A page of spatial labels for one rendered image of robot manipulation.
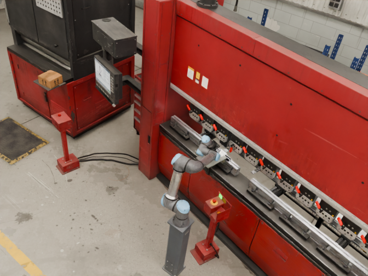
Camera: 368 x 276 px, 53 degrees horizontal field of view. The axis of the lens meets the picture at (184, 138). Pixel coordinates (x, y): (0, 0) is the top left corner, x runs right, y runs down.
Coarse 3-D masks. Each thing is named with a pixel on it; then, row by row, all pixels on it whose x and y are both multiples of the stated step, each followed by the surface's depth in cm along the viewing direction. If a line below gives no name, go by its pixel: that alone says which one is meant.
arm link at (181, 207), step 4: (180, 200) 319; (184, 200) 320; (176, 204) 317; (180, 204) 317; (184, 204) 317; (188, 204) 319; (172, 208) 319; (176, 208) 317; (180, 208) 314; (184, 208) 314; (188, 208) 316; (176, 212) 318; (180, 212) 316; (184, 212) 315; (188, 212) 320; (176, 216) 322; (180, 216) 319; (184, 216) 319
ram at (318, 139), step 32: (192, 32) 340; (192, 64) 356; (224, 64) 323; (256, 64) 295; (192, 96) 375; (224, 96) 338; (256, 96) 307; (288, 96) 282; (320, 96) 260; (256, 128) 320; (288, 128) 293; (320, 128) 270; (352, 128) 250; (288, 160) 305; (320, 160) 280; (352, 160) 259; (352, 192) 268
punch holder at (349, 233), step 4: (344, 216) 281; (344, 220) 282; (348, 220) 279; (344, 224) 283; (348, 224) 281; (352, 224) 278; (340, 228) 288; (344, 228) 284; (348, 228) 282; (352, 228) 279; (356, 228) 277; (360, 228) 274; (344, 232) 286; (348, 232) 285; (352, 232) 280; (356, 232) 277; (348, 236) 284; (352, 236) 281; (356, 236) 287
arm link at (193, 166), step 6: (210, 150) 336; (210, 156) 325; (216, 156) 332; (192, 162) 301; (198, 162) 305; (204, 162) 312; (210, 162) 324; (186, 168) 301; (192, 168) 300; (198, 168) 302
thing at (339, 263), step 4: (320, 244) 311; (316, 248) 310; (320, 248) 308; (320, 252) 308; (324, 252) 305; (328, 252) 306; (328, 256) 303; (332, 256) 303; (332, 260) 300; (336, 260) 300; (336, 264) 299; (340, 264) 298; (340, 268) 297; (344, 268) 295; (348, 268) 296; (344, 272) 295; (348, 272) 293
